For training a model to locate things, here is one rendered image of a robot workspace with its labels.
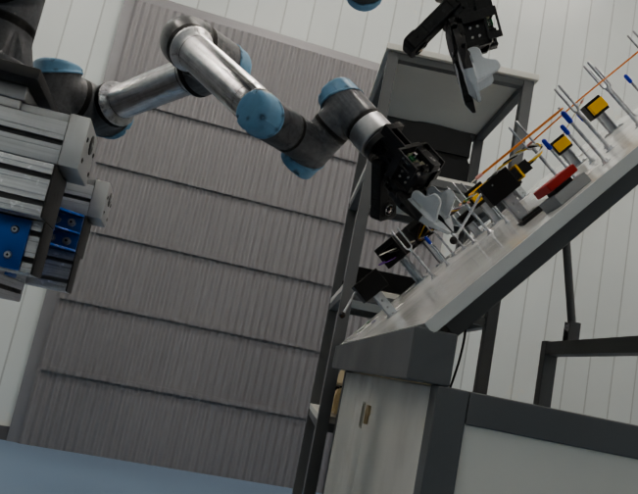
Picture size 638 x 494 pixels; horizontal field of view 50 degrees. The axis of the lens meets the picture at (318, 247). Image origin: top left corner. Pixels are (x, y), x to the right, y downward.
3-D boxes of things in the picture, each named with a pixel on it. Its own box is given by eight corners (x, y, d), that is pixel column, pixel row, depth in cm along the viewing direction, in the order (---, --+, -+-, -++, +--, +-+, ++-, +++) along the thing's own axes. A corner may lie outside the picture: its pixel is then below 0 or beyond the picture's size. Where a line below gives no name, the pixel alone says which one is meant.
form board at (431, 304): (343, 349, 200) (339, 344, 200) (594, 143, 215) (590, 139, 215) (433, 334, 84) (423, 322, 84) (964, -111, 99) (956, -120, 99)
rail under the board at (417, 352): (406, 378, 83) (415, 325, 84) (331, 368, 199) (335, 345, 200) (450, 387, 83) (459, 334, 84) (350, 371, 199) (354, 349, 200)
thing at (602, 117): (613, 128, 169) (590, 101, 170) (624, 123, 158) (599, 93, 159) (599, 141, 170) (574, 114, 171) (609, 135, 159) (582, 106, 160)
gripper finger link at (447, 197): (464, 214, 112) (429, 175, 116) (448, 237, 116) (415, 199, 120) (476, 210, 113) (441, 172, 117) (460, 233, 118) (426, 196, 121)
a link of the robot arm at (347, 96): (325, 114, 134) (356, 81, 132) (358, 151, 129) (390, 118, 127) (306, 101, 127) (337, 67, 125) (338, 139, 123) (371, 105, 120)
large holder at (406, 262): (442, 262, 198) (410, 223, 199) (425, 277, 182) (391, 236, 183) (424, 274, 201) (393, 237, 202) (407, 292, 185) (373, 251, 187)
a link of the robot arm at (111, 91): (62, 83, 177) (216, 14, 146) (109, 107, 189) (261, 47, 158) (55, 125, 173) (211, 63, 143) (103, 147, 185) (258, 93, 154)
